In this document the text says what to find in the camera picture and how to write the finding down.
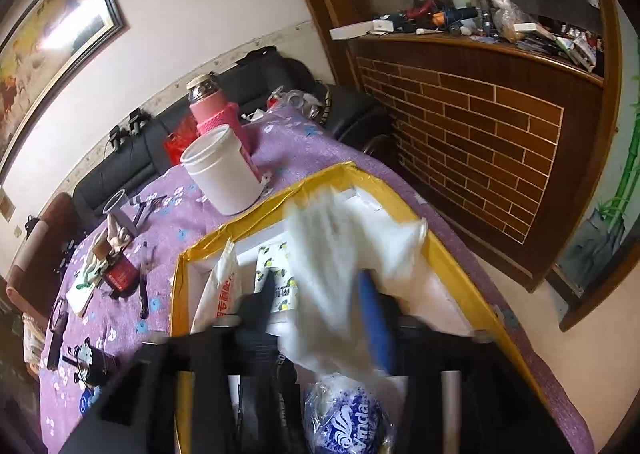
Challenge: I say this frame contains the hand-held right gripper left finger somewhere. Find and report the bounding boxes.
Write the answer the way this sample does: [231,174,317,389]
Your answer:
[59,270,306,454]

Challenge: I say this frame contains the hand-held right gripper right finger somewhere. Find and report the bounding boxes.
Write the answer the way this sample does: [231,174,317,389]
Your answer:
[356,268,576,454]

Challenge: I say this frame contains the lemon print tissue pack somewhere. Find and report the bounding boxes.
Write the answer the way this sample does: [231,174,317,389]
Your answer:
[254,241,298,325]

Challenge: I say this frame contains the white red-print plastic bag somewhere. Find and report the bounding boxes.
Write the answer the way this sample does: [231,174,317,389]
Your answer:
[190,239,241,335]

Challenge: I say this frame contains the yellow-edged white foam box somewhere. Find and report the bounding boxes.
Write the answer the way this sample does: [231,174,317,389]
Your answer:
[169,161,548,454]

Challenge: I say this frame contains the blue white tissue bag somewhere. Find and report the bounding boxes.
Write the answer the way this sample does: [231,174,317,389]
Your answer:
[300,373,401,454]

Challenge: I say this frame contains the black pen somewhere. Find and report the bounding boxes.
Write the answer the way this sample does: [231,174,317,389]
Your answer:
[139,261,151,320]

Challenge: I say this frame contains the white plastic jar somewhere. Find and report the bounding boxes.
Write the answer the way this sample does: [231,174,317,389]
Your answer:
[180,124,265,216]

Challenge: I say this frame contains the dark red-label bottle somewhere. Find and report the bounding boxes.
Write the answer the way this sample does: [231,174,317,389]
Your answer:
[102,254,140,295]

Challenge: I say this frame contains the metal tongs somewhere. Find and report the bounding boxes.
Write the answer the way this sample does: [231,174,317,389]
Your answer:
[131,194,168,227]

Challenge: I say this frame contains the small round stand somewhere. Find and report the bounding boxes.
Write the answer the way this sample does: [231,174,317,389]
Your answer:
[102,188,138,240]

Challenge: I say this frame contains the black motor gadget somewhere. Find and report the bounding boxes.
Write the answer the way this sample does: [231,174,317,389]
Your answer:
[62,339,118,385]

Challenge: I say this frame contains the green white cloth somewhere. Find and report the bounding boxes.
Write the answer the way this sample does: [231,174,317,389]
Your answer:
[65,229,126,317]

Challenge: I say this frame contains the red plastic bag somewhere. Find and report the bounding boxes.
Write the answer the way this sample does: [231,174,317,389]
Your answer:
[164,114,201,167]

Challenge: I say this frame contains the black sofa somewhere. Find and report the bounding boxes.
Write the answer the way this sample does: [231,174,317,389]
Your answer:
[72,47,396,230]

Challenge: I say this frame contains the pink sleeved bottle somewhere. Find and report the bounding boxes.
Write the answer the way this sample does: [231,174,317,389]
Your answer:
[186,72,261,185]

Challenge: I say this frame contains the clear plastic bag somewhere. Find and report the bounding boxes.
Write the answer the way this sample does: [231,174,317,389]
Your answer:
[267,87,333,125]

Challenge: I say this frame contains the brown armchair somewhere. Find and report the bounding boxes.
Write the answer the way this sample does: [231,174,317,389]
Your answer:
[5,191,86,315]

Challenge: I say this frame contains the black bag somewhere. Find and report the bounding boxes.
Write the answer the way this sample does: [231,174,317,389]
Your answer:
[235,47,281,68]

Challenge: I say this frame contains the white flat box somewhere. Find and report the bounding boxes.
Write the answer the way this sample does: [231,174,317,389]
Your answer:
[329,19,396,41]

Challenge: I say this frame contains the pile of assorted clutter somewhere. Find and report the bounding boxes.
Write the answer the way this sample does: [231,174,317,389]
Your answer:
[372,0,606,75]

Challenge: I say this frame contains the framed horse painting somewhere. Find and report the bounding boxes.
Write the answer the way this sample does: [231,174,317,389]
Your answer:
[0,0,128,170]

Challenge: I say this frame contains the bamboo wall painting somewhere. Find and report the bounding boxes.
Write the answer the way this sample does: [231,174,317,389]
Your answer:
[555,29,640,295]

